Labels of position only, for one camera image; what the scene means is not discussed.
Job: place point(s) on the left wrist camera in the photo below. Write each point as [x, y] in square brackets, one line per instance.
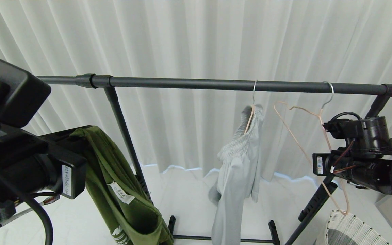
[15, 92]

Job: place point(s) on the white curtain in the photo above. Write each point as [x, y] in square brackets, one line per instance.
[182, 41]

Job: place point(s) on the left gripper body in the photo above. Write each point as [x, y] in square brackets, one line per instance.
[56, 166]

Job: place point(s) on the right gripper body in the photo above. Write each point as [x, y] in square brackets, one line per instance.
[362, 170]

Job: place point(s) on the black clothes rack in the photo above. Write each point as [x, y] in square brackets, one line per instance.
[182, 82]

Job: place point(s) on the white laundry basket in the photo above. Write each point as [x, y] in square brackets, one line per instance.
[349, 224]

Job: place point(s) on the pale grey shorts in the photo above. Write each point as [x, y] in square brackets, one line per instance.
[233, 190]

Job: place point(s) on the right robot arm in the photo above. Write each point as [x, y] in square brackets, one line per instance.
[373, 136]

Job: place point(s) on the pink clothes hanger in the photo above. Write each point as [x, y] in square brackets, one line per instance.
[320, 114]
[248, 119]

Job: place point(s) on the green garment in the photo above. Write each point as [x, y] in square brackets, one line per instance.
[114, 163]

